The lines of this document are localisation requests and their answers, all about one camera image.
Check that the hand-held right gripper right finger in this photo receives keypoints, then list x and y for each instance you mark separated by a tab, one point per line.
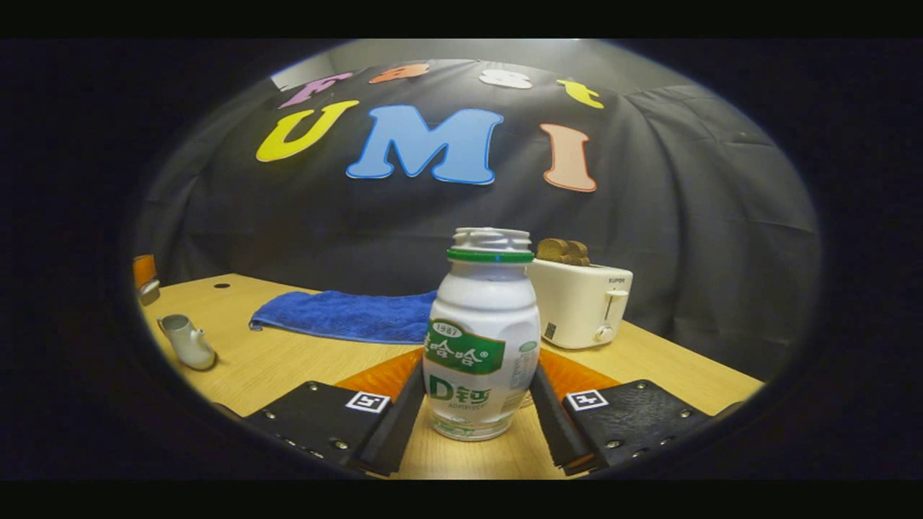
555	429

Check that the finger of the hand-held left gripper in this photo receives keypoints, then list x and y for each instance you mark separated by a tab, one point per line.
144	270

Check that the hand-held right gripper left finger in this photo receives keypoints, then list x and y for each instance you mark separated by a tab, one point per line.
400	432

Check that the round woven coaster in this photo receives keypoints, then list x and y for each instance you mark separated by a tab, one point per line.
527	400

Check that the white ceramic teacup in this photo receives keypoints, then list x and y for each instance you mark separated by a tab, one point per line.
189	346

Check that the white plastic water bottle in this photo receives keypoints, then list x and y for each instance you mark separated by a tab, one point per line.
479	339

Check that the white toaster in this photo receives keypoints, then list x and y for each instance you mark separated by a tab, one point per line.
577	306

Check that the blue towel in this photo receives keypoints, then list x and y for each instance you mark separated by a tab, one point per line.
346	317

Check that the brown bread slice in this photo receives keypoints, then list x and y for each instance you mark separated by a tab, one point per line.
552	250
578	252

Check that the black backdrop cloth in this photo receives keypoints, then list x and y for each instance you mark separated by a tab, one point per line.
685	216

